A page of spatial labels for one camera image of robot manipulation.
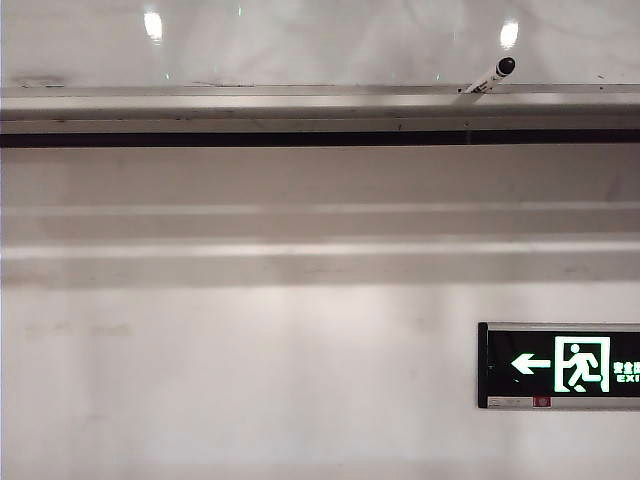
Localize silver whiteboard marker tray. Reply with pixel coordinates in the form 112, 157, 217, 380
0, 82, 640, 149

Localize glossy white whiteboard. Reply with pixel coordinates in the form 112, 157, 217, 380
0, 0, 640, 90

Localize black green exit sign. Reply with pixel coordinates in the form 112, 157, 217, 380
477, 321, 640, 410

